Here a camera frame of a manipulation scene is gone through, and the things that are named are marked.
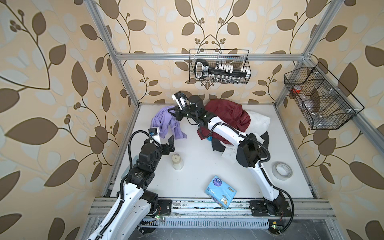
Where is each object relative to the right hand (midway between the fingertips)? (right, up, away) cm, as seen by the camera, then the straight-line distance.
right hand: (168, 108), depth 82 cm
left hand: (0, -14, -7) cm, 16 cm away
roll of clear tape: (+66, -36, +4) cm, 75 cm away
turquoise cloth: (+24, -19, +19) cm, 36 cm away
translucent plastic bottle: (+5, -30, 0) cm, 31 cm away
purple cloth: (-3, -6, -1) cm, 7 cm away
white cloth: (+55, -10, +14) cm, 58 cm away
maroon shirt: (+39, -2, +14) cm, 41 cm away
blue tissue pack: (+28, -43, -8) cm, 51 cm away
